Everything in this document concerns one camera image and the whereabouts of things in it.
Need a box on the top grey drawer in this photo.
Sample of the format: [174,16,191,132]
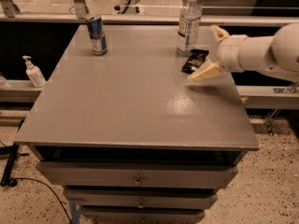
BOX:
[36,161,238,189]

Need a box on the bottom grey drawer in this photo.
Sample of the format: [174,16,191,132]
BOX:
[81,206,205,223]

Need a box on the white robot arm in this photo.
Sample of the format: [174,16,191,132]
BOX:
[188,23,299,82]

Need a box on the black stand leg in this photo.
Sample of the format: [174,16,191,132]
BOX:
[0,119,26,188]

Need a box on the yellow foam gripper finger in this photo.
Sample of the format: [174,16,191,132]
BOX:
[210,25,230,43]
[188,61,222,82]

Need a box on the grey drawer cabinet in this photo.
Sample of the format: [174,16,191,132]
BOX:
[13,24,260,224]

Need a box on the blue silver energy drink can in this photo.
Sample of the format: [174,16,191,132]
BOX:
[86,14,107,55]

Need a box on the white pump dispenser bottle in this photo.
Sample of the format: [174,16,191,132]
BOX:
[22,55,46,88]

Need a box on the clear plastic water bottle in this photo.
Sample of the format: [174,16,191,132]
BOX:
[177,0,202,56]

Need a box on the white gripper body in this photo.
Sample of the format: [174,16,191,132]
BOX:
[217,35,248,73]

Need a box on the black rxbar chocolate wrapper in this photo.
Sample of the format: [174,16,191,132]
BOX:
[181,49,209,74]

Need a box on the black floor cable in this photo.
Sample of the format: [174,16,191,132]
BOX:
[8,176,73,224]

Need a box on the middle grey drawer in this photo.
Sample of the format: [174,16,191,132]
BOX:
[64,188,218,209]

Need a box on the grey drawer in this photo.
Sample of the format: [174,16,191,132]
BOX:
[36,161,238,189]
[81,206,205,223]
[64,188,218,209]

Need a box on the metal clamp bracket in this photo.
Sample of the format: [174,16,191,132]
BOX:
[263,82,299,136]

